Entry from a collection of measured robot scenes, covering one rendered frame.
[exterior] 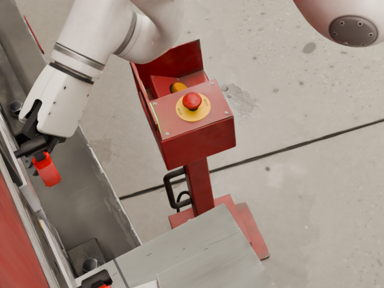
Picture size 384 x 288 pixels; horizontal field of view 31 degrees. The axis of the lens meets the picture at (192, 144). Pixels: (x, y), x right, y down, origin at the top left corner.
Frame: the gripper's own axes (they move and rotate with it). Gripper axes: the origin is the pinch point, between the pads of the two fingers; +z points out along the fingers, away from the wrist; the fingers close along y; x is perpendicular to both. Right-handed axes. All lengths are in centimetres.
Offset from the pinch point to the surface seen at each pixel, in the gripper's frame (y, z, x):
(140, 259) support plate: -0.2, 4.8, 23.7
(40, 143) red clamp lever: 21.6, -7.1, 14.6
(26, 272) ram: 52, -5, 38
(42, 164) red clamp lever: 18.9, -4.3, 14.3
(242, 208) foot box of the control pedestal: -114, 6, 1
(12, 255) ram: 54, -6, 38
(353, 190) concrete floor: -127, -14, 27
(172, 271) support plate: -0.7, 4.1, 28.7
